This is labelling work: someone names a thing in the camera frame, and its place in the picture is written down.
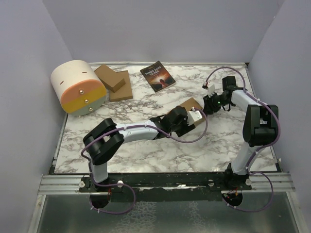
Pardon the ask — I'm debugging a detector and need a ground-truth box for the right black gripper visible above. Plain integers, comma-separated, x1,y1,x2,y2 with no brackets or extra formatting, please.
203,92,230,115

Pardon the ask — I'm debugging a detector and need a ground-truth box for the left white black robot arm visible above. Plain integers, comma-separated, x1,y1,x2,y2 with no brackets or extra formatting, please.
83,106,202,192

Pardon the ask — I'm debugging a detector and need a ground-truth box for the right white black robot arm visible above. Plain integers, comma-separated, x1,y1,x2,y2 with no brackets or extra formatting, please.
203,76,279,190

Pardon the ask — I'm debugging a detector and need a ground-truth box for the flat brown cardboard box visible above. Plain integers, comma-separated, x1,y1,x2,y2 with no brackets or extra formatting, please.
109,70,133,102

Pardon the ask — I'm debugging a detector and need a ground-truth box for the folded brown cardboard box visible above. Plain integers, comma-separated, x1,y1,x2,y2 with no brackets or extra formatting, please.
94,65,125,92

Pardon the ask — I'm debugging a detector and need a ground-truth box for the dark paperback book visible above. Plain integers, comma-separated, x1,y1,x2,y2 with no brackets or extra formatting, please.
140,61,176,93

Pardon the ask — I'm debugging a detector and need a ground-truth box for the cream orange cylindrical drawer unit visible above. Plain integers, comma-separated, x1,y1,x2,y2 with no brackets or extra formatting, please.
51,60,107,117

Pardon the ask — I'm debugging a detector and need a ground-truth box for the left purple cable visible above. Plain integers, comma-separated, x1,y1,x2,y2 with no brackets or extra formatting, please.
81,110,208,215

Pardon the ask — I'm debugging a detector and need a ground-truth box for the purple cable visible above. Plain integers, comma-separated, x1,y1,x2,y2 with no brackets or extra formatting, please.
81,110,208,215
205,67,282,212

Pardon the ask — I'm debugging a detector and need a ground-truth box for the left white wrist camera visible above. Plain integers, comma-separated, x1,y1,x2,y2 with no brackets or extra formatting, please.
187,110,204,126

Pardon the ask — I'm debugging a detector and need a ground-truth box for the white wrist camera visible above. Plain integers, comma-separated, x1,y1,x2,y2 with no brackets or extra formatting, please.
187,110,204,126
202,83,216,97

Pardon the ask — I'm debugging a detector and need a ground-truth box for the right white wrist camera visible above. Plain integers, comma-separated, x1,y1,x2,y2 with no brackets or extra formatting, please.
202,83,216,97

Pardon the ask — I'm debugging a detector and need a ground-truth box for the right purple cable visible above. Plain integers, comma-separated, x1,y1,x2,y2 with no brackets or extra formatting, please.
205,67,282,212

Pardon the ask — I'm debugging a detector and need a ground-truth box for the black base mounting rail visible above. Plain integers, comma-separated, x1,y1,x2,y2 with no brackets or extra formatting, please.
79,172,251,202

